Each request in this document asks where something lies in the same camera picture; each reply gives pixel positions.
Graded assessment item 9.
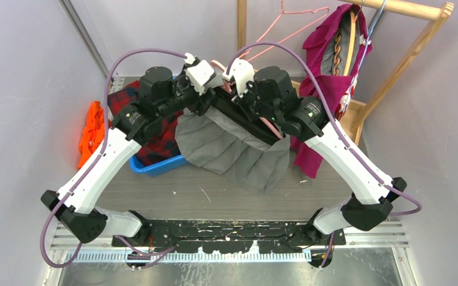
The wooden hanger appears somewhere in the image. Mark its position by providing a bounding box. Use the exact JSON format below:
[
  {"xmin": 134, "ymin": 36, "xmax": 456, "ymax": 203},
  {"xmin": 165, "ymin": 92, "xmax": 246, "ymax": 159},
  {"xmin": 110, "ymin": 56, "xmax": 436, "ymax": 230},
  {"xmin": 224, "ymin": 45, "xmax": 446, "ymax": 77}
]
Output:
[{"xmin": 332, "ymin": 9, "xmax": 357, "ymax": 76}]

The orange cloth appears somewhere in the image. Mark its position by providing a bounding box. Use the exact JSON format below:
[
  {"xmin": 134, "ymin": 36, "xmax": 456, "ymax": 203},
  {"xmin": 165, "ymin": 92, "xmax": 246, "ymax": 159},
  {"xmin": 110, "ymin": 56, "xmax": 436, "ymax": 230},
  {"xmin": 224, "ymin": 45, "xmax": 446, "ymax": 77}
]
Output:
[{"xmin": 78, "ymin": 101, "xmax": 105, "ymax": 170}]

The magenta garment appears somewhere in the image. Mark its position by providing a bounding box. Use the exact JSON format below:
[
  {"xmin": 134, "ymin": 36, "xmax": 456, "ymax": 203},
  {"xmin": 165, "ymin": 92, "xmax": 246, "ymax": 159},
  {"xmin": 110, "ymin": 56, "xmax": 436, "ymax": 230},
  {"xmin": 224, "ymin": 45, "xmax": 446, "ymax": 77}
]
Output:
[{"xmin": 292, "ymin": 3, "xmax": 371, "ymax": 179}]

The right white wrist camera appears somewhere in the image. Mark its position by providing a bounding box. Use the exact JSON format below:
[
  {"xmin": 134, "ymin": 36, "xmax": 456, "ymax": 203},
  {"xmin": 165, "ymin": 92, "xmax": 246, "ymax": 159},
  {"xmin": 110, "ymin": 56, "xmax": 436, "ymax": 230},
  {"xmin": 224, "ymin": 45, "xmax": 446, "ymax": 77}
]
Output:
[{"xmin": 222, "ymin": 58, "xmax": 255, "ymax": 98}]

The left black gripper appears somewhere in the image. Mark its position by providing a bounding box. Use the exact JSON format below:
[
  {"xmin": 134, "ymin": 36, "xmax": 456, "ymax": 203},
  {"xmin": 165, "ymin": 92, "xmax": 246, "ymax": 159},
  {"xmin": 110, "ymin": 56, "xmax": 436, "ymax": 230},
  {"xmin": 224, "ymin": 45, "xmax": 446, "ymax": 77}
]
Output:
[{"xmin": 157, "ymin": 64, "xmax": 217, "ymax": 120}]

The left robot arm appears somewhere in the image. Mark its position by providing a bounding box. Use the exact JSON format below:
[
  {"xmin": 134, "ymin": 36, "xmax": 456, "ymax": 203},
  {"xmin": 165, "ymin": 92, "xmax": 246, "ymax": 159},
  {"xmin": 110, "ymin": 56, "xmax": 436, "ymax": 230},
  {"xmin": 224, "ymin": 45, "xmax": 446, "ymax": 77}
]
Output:
[{"xmin": 41, "ymin": 61, "xmax": 216, "ymax": 246}]

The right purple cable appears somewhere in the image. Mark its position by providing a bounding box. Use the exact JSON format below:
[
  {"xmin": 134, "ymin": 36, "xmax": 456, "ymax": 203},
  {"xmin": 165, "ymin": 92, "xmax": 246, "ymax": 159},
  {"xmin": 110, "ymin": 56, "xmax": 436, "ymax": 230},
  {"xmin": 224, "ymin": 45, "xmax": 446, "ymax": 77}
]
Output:
[{"xmin": 225, "ymin": 42, "xmax": 423, "ymax": 271}]

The pink plastic clip hanger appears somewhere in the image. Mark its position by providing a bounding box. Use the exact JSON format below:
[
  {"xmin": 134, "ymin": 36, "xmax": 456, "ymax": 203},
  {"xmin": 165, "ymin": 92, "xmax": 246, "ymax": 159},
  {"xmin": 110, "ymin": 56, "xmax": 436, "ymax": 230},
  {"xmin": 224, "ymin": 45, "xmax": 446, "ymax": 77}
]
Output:
[{"xmin": 210, "ymin": 60, "xmax": 283, "ymax": 139}]

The blue wire hanger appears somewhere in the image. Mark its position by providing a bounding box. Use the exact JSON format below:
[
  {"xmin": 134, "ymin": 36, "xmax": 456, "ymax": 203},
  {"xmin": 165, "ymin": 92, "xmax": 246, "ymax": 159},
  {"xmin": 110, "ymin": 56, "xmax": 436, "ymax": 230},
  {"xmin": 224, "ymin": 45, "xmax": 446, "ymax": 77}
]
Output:
[{"xmin": 358, "ymin": 0, "xmax": 387, "ymax": 69}]

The pink wire hanger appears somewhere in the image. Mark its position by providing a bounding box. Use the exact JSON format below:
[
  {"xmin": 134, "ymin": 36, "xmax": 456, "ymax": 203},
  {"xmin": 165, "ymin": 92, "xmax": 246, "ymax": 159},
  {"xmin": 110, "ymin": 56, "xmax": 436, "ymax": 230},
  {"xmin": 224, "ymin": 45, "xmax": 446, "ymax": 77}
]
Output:
[{"xmin": 237, "ymin": 1, "xmax": 332, "ymax": 50}]

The blue plastic bin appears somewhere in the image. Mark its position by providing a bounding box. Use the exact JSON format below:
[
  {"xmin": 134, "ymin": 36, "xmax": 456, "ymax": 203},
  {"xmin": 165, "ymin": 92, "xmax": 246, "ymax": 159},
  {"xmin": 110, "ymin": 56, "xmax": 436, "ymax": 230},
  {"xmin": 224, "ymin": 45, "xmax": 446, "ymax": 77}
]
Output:
[{"xmin": 129, "ymin": 155, "xmax": 189, "ymax": 176}]

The grey garment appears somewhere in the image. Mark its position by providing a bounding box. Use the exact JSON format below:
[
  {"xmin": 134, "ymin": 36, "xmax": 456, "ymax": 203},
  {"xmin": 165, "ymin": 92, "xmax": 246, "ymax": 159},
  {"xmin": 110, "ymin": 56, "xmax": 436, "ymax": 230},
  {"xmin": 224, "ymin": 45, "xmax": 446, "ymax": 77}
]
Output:
[{"xmin": 175, "ymin": 107, "xmax": 290, "ymax": 193}]

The floral white red garment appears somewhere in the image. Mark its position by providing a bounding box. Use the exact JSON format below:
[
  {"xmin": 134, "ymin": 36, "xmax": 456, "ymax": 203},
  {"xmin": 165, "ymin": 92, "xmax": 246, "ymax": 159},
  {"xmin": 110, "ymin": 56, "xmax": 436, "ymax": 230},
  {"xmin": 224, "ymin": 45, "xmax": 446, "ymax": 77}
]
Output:
[{"xmin": 335, "ymin": 74, "xmax": 358, "ymax": 119}]

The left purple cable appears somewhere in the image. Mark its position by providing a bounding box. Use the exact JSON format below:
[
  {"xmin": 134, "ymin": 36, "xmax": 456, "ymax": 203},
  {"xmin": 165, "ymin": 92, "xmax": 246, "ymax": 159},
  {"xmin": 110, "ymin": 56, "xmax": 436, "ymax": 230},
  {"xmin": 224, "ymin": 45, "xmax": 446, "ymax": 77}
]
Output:
[{"xmin": 40, "ymin": 48, "xmax": 196, "ymax": 270}]

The wooden clothes rack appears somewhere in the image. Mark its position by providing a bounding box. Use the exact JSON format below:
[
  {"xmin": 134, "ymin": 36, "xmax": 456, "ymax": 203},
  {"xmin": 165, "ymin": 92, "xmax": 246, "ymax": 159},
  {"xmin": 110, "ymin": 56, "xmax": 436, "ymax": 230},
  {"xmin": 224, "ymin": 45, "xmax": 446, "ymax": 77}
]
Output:
[{"xmin": 234, "ymin": 0, "xmax": 455, "ymax": 143}]

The purple cable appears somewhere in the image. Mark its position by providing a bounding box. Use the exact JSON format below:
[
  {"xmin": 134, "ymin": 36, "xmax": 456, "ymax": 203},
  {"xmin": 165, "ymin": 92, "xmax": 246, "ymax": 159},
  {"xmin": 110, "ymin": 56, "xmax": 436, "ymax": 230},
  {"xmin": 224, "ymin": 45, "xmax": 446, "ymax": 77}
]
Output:
[
  {"xmin": 40, "ymin": 48, "xmax": 196, "ymax": 270},
  {"xmin": 225, "ymin": 42, "xmax": 423, "ymax": 271}
]

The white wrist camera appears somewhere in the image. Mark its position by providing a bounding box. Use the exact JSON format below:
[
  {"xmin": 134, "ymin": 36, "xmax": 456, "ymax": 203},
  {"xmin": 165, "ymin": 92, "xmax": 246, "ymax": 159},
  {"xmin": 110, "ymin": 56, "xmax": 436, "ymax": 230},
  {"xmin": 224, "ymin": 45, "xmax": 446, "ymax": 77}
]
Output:
[
  {"xmin": 222, "ymin": 58, "xmax": 255, "ymax": 98},
  {"xmin": 184, "ymin": 52, "xmax": 216, "ymax": 95}
]

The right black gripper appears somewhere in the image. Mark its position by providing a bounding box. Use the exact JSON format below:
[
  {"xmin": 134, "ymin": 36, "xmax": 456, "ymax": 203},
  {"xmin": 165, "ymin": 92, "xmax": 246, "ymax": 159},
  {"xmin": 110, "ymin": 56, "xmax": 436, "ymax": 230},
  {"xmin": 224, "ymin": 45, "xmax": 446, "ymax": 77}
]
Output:
[{"xmin": 230, "ymin": 77, "xmax": 280, "ymax": 124}]

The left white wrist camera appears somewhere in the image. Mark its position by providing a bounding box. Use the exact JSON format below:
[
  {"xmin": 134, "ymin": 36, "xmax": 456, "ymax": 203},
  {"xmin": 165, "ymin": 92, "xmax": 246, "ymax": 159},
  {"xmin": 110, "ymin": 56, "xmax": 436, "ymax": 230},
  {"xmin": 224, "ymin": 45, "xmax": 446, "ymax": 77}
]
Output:
[{"xmin": 184, "ymin": 52, "xmax": 216, "ymax": 95}]

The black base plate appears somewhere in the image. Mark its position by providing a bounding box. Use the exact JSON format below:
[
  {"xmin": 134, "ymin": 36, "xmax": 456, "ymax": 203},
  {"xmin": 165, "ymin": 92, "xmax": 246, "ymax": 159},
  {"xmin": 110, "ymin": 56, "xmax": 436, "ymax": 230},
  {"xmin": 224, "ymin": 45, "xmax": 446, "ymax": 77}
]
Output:
[{"xmin": 112, "ymin": 220, "xmax": 346, "ymax": 266}]

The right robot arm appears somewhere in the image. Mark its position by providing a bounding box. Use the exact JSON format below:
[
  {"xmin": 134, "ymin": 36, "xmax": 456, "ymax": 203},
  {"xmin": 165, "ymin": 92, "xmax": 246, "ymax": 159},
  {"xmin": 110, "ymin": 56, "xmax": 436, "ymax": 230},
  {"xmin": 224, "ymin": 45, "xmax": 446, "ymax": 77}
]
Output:
[{"xmin": 222, "ymin": 65, "xmax": 406, "ymax": 245}]

